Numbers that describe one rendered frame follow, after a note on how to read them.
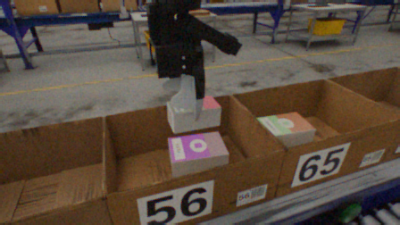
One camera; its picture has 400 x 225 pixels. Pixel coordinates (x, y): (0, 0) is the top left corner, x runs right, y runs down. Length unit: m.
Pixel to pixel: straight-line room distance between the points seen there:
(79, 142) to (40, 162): 0.12
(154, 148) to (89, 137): 0.20
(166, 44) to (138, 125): 0.38
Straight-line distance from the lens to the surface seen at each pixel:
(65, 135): 0.74
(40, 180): 0.83
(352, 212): 0.81
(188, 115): 0.46
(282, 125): 0.82
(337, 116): 0.98
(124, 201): 0.49
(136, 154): 0.79
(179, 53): 0.39
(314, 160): 0.66
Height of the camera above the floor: 1.40
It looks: 31 degrees down
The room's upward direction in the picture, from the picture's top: straight up
